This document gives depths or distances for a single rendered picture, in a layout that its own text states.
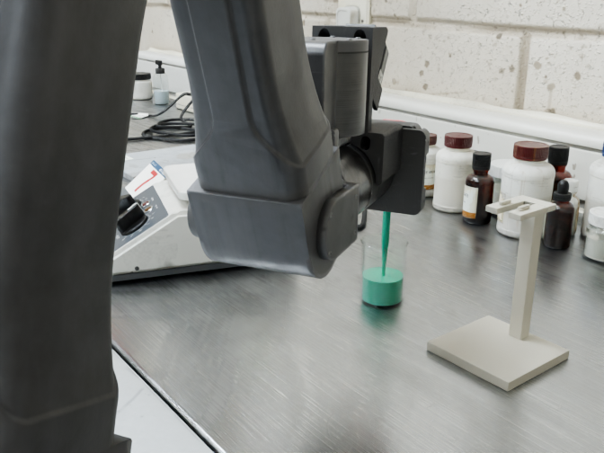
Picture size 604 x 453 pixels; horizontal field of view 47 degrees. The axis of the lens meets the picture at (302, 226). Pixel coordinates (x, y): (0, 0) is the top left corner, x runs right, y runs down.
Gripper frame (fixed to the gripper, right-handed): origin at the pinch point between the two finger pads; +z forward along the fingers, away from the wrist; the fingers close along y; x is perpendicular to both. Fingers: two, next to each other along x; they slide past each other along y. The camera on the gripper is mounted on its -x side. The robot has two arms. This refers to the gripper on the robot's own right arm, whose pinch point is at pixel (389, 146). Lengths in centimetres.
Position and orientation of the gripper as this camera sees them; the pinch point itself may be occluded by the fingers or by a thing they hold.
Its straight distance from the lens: 62.9
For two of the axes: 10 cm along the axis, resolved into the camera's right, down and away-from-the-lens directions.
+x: -0.2, 9.5, 3.0
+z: 3.8, -2.7, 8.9
